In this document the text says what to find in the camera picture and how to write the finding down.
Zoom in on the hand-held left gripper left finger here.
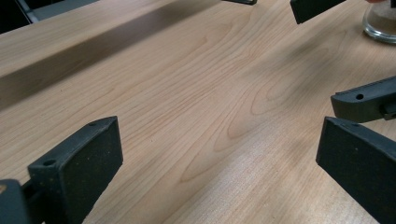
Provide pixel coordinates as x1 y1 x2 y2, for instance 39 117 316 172
27 116 124 224

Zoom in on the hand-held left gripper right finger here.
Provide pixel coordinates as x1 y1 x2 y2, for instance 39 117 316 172
316 116 396 224

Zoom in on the glass jar with brown powder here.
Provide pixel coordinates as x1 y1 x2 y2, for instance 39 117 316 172
362 0 396 44

